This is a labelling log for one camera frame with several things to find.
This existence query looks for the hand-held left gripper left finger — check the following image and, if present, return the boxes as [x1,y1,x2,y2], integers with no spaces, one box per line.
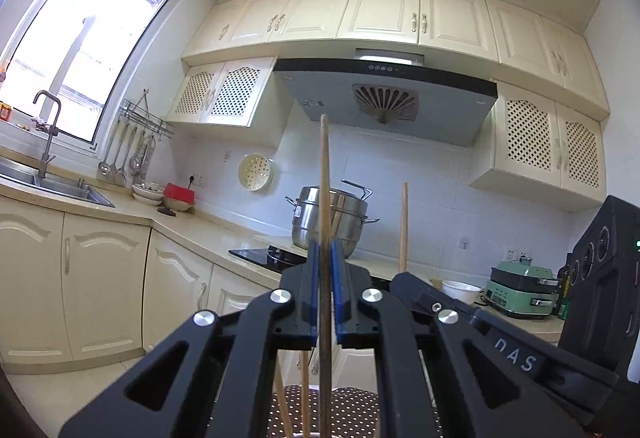
[60,240,321,438]

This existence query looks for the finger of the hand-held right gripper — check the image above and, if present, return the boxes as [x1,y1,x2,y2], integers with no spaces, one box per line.
[390,272,493,326]

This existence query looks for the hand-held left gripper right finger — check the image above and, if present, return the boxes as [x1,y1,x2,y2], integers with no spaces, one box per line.
[331,240,587,438]

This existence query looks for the wooden chopstick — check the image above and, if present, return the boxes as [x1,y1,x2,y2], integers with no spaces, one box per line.
[298,350,312,438]
[319,114,333,438]
[273,352,294,438]
[398,183,409,273]

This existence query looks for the white bowl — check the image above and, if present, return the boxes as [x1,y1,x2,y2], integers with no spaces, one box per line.
[441,280,482,305]

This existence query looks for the dark bottle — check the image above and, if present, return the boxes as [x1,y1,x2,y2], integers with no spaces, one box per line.
[556,252,576,320]

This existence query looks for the black glass gas stove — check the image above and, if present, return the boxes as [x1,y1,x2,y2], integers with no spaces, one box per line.
[228,244,396,291]

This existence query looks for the stainless steel steamer pot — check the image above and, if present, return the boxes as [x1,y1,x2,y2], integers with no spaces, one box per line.
[285,179,381,260]

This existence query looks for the green electric cooker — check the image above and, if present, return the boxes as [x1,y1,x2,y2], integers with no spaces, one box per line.
[481,254,562,322]

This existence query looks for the polka dot cloth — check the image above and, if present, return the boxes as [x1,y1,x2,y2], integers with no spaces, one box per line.
[262,385,443,438]

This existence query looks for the cream perforated colander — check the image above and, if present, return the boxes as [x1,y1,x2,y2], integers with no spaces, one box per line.
[237,153,275,192]

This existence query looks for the large lattice door cabinet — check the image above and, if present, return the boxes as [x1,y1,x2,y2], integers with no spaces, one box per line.
[469,80,609,212]

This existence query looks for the red lidded container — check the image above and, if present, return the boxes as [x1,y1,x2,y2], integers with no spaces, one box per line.
[162,183,197,213]

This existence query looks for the stacked white bowls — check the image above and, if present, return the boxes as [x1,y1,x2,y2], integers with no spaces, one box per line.
[131,183,166,207]

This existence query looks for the cream lower cabinets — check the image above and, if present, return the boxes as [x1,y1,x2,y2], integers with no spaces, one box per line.
[0,194,311,371]

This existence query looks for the grey range hood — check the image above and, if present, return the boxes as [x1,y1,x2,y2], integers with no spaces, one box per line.
[272,48,499,149]

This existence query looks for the hanging steel skimmer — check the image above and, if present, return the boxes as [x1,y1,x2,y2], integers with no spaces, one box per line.
[128,128,147,185]

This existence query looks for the small lattice door cabinet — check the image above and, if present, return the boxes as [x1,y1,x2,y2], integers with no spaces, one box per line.
[166,55,279,130]

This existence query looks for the hanging steel ladle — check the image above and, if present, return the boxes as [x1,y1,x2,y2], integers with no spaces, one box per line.
[97,120,112,180]
[112,123,129,185]

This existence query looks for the stainless steel sink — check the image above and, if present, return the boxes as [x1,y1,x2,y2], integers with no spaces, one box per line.
[0,155,116,209]

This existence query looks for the steel kitchen faucet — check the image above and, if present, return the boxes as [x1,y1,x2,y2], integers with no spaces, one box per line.
[32,90,64,180]

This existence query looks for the kitchen window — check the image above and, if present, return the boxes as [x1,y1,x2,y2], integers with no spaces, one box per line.
[0,0,187,154]

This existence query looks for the wall utensil rack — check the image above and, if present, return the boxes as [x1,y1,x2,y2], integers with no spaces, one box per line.
[119,90,176,140]

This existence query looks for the cream upper wall cabinets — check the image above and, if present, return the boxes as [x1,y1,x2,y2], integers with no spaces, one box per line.
[180,0,612,121]

